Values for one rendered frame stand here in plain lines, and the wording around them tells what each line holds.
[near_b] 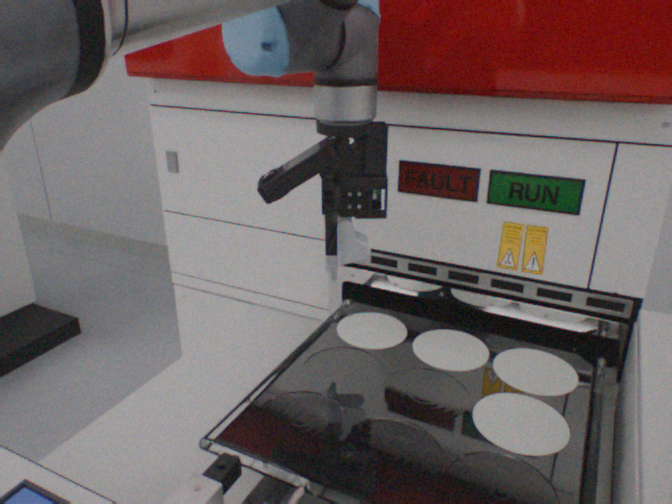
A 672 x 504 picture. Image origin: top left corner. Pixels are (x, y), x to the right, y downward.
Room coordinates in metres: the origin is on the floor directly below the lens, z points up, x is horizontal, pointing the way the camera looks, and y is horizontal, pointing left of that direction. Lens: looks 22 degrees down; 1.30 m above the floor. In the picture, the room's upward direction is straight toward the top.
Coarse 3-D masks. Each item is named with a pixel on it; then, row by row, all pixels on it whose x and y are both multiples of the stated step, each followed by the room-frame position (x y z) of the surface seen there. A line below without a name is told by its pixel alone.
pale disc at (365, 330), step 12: (348, 324) 0.69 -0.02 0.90; (360, 324) 0.69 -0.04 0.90; (372, 324) 0.69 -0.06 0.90; (384, 324) 0.69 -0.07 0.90; (396, 324) 0.69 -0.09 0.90; (348, 336) 0.66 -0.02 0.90; (360, 336) 0.66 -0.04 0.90; (372, 336) 0.66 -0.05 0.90; (384, 336) 0.66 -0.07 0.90; (396, 336) 0.66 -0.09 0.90; (372, 348) 0.63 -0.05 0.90
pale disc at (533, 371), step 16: (512, 352) 0.62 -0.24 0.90; (528, 352) 0.62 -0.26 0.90; (544, 352) 0.62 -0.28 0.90; (496, 368) 0.58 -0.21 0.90; (512, 368) 0.58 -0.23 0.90; (528, 368) 0.58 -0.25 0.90; (544, 368) 0.58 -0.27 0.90; (560, 368) 0.58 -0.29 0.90; (512, 384) 0.55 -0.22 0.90; (528, 384) 0.55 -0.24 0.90; (544, 384) 0.55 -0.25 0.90; (560, 384) 0.55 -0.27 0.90; (576, 384) 0.55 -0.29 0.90
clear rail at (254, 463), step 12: (204, 444) 0.45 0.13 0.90; (216, 444) 0.44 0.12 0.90; (240, 456) 0.43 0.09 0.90; (252, 456) 0.43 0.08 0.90; (252, 468) 0.42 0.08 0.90; (264, 468) 0.41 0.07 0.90; (276, 468) 0.41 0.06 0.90; (276, 480) 0.40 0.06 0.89; (288, 480) 0.40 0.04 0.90; (300, 480) 0.40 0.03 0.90; (312, 480) 0.39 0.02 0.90; (312, 492) 0.39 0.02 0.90; (324, 492) 0.38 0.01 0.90; (336, 492) 0.38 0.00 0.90
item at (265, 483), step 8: (264, 480) 0.45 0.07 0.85; (272, 480) 0.45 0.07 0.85; (256, 488) 0.44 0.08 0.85; (264, 488) 0.44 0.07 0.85; (272, 488) 0.44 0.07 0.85; (280, 488) 0.45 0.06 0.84; (288, 488) 0.46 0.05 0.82; (248, 496) 0.43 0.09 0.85; (256, 496) 0.43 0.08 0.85; (264, 496) 0.43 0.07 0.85; (272, 496) 0.43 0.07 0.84; (280, 496) 0.45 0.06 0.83
